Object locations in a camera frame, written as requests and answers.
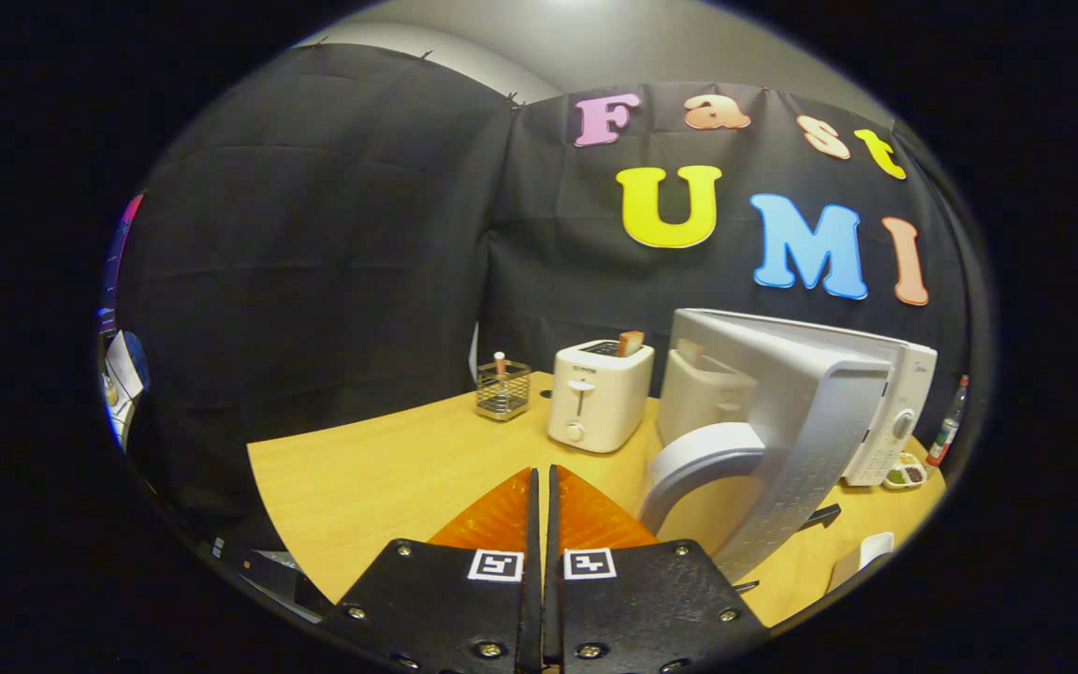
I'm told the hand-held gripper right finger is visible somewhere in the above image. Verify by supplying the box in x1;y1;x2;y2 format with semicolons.
544;463;769;674

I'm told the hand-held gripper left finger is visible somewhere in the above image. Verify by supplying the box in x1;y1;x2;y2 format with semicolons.
319;466;540;674

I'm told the white toaster oven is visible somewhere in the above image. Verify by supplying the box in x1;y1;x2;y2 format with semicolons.
637;308;939;583

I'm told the cream bread toaster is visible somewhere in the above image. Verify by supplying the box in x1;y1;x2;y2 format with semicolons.
547;339;655;455

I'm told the small white ribbed tray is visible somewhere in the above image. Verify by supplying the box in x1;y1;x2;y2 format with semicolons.
824;532;896;595

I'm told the white divided dish of beans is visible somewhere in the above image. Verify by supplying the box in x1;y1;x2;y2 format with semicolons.
882;452;929;491

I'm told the clear plastic water bottle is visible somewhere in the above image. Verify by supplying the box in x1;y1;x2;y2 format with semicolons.
925;374;970;467

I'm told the colourful banner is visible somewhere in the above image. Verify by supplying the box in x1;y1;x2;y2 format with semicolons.
99;192;145;333

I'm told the wire mesh utensil holder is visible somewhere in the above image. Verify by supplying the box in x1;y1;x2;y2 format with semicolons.
475;360;532;422

